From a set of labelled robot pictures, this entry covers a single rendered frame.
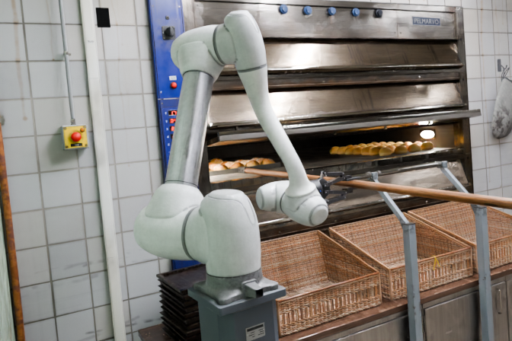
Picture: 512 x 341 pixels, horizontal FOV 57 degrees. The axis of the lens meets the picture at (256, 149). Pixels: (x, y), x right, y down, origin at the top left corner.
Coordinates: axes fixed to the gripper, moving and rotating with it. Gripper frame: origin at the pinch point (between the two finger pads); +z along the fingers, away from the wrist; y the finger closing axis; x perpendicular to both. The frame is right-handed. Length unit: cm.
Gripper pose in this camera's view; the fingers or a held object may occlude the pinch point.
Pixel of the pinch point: (351, 183)
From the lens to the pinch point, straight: 189.3
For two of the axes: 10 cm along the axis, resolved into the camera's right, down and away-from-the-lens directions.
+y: 0.8, 10.0, 0.5
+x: 4.7, 0.1, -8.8
